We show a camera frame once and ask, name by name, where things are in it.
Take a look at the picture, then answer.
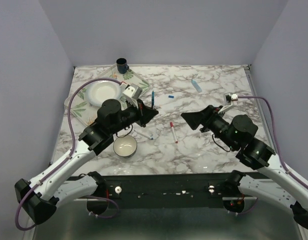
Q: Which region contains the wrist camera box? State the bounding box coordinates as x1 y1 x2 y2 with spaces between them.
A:
218 93 238 115
122 84 143 100

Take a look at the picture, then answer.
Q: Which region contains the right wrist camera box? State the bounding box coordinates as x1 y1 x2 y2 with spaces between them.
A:
218 93 238 115

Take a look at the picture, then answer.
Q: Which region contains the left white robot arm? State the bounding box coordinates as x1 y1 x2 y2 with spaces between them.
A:
14 99 159 225

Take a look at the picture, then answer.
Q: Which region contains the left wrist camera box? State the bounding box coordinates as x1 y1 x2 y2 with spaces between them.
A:
122 84 143 100

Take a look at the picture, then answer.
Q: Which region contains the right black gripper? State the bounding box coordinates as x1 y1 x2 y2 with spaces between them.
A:
181 103 238 150

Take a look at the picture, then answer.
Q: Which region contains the white marker red tip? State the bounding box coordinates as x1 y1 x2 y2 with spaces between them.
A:
169 122 179 144

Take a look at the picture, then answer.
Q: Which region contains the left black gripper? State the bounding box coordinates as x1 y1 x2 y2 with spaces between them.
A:
110 98 159 136

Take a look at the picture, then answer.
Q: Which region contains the dark blue mug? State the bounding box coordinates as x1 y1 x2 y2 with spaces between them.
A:
116 58 130 75

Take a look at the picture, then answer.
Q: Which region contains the white blue-rimmed plate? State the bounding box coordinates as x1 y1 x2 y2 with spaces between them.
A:
85 80 122 107

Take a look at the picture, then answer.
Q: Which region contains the white marker blue tip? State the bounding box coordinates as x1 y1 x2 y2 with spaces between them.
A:
134 130 154 140

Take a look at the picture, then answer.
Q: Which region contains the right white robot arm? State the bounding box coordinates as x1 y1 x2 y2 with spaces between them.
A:
181 105 308 230

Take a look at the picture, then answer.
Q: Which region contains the light blue marker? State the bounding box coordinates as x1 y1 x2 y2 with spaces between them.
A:
191 79 202 93

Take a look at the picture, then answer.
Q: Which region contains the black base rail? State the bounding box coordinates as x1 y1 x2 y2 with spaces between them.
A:
68 171 272 210

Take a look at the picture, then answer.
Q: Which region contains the blue gel pen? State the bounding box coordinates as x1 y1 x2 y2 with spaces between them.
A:
151 90 155 109

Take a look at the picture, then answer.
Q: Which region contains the white dark-rimmed bowl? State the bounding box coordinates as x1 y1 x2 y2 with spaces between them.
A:
113 135 138 158

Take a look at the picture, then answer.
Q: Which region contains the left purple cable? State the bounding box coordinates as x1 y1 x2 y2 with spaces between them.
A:
14 77 127 231

